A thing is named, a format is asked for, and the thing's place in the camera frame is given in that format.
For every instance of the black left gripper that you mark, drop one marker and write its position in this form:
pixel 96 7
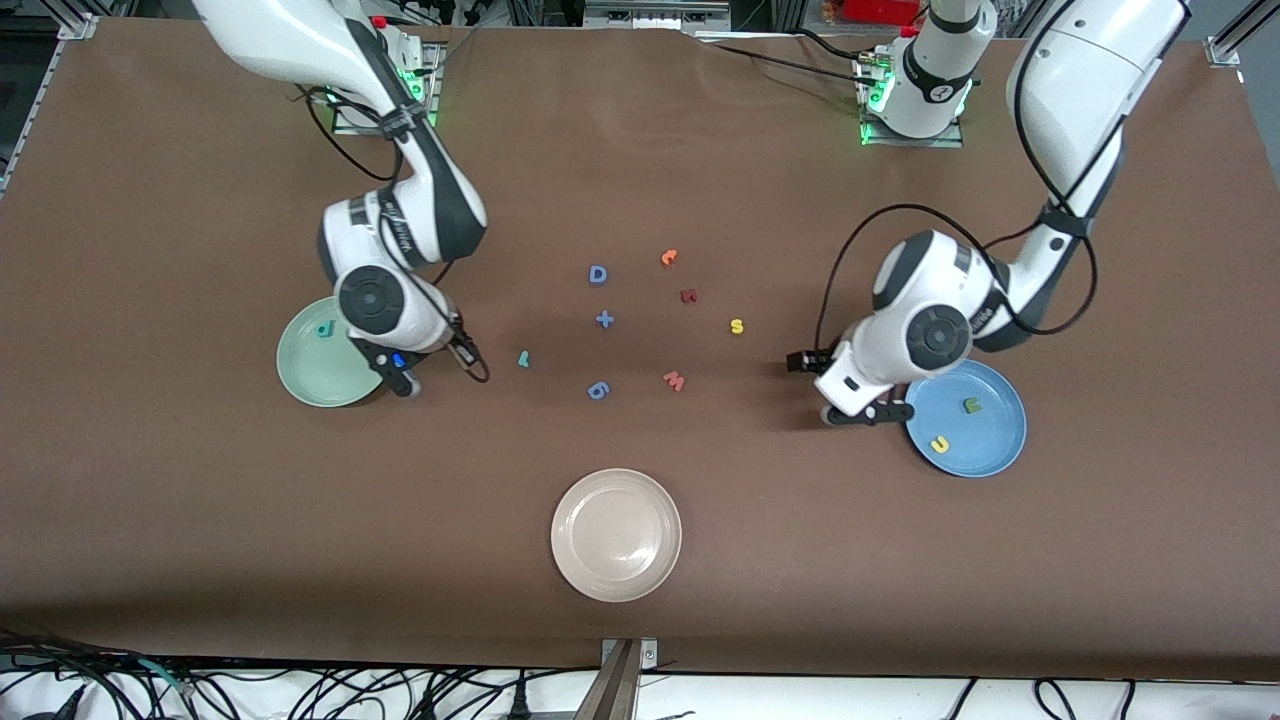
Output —
pixel 822 361

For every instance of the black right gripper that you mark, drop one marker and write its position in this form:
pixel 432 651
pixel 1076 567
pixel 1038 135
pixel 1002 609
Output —
pixel 462 337

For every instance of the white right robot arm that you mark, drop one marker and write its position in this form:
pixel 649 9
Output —
pixel 280 40

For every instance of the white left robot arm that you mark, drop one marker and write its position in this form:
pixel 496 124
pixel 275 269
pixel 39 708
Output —
pixel 1080 80

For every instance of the pink letter w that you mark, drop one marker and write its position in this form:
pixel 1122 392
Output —
pixel 674 381

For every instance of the blue number six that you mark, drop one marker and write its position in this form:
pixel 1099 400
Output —
pixel 598 391

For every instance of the blue letter D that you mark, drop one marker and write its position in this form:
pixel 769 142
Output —
pixel 592 275

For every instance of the green plate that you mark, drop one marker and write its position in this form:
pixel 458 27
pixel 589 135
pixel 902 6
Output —
pixel 310 370

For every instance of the blue plate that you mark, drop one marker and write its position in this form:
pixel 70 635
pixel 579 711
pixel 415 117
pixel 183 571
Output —
pixel 980 450

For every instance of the beige plate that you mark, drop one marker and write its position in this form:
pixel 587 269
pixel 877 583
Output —
pixel 616 535

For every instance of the brown table cover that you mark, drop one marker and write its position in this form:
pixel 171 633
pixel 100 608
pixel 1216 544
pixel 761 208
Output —
pixel 640 180

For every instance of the black power plug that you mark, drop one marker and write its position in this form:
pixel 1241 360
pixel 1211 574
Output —
pixel 519 705

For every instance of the red box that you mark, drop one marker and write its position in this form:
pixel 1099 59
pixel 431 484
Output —
pixel 880 10

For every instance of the grey equipment box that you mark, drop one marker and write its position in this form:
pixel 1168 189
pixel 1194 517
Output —
pixel 655 12

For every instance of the aluminium corner profile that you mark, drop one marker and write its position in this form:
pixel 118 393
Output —
pixel 1225 48

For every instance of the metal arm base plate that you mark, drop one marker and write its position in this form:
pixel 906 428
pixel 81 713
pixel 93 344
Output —
pixel 950 140
pixel 436 60

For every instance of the aluminium mount post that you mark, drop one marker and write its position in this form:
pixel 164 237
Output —
pixel 615 690

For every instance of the aluminium edge rail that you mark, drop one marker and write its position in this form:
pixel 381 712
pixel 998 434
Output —
pixel 78 27

